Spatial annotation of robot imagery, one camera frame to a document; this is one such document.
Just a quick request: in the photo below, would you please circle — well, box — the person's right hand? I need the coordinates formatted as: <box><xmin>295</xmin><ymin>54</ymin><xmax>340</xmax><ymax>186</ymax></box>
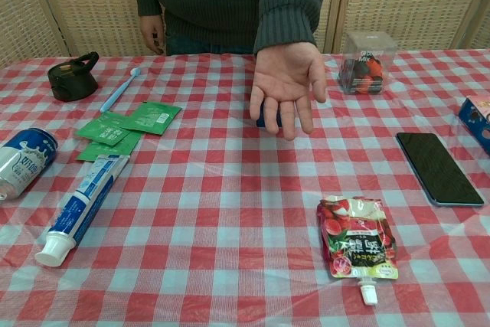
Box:
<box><xmin>139</xmin><ymin>15</ymin><xmax>167</xmax><ymax>56</ymax></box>

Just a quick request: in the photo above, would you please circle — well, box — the person's left hand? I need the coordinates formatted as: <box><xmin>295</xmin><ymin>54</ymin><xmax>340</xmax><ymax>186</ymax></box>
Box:
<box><xmin>249</xmin><ymin>43</ymin><xmax>328</xmax><ymax>142</ymax></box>

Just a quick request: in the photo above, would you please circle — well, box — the person's left forearm dark sleeve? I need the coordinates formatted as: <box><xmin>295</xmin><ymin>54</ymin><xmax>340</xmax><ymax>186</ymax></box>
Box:
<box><xmin>253</xmin><ymin>0</ymin><xmax>327</xmax><ymax>55</ymax></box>

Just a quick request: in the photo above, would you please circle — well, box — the small dark blue object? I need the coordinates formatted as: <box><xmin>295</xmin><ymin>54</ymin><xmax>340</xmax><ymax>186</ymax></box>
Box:
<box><xmin>255</xmin><ymin>100</ymin><xmax>285</xmax><ymax>129</ymax></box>

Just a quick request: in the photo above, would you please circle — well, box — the light blue toothbrush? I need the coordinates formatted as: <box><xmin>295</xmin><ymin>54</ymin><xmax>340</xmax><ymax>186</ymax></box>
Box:
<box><xmin>100</xmin><ymin>67</ymin><xmax>142</xmax><ymax>113</ymax></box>

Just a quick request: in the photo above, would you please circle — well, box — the clear plastic berry box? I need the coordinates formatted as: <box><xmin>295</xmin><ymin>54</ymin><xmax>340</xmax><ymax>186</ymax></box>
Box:
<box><xmin>338</xmin><ymin>31</ymin><xmax>397</xmax><ymax>96</ymax></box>

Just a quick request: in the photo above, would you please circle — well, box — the green sachet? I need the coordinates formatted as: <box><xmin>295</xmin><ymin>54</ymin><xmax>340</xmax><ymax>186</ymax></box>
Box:
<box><xmin>74</xmin><ymin>110</ymin><xmax>133</xmax><ymax>147</ymax></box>
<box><xmin>122</xmin><ymin>101</ymin><xmax>183</xmax><ymax>137</ymax></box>
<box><xmin>76</xmin><ymin>131</ymin><xmax>143</xmax><ymax>163</ymax></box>

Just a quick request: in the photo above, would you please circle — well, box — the red white checked tablecloth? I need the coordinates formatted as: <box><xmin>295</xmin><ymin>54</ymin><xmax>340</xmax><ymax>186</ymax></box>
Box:
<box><xmin>0</xmin><ymin>48</ymin><xmax>490</xmax><ymax>327</ymax></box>

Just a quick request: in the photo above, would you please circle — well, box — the red white spouted pouch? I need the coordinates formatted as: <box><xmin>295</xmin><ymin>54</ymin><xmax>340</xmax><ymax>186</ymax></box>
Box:
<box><xmin>315</xmin><ymin>195</ymin><xmax>400</xmax><ymax>306</ymax></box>

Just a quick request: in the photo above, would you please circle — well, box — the black smartphone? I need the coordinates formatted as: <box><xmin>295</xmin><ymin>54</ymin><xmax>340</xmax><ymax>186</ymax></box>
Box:
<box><xmin>395</xmin><ymin>132</ymin><xmax>485</xmax><ymax>208</ymax></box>

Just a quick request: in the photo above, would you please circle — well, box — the blue white drink can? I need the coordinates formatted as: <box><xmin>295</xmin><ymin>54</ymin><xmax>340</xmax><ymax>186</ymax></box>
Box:
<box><xmin>0</xmin><ymin>127</ymin><xmax>59</xmax><ymax>202</ymax></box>

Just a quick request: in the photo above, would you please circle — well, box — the blue white toothpaste tube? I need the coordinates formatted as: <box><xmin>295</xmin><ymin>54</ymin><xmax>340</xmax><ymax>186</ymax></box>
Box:
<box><xmin>34</xmin><ymin>153</ymin><xmax>132</xmax><ymax>268</ymax></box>

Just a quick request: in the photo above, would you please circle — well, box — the blue snack box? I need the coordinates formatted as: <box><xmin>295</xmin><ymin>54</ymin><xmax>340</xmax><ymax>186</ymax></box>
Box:
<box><xmin>458</xmin><ymin>95</ymin><xmax>490</xmax><ymax>149</ymax></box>

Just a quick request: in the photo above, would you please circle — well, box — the black bottle lid with handle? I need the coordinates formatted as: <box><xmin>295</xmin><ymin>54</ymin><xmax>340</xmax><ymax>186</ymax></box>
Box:
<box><xmin>47</xmin><ymin>51</ymin><xmax>100</xmax><ymax>102</ymax></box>

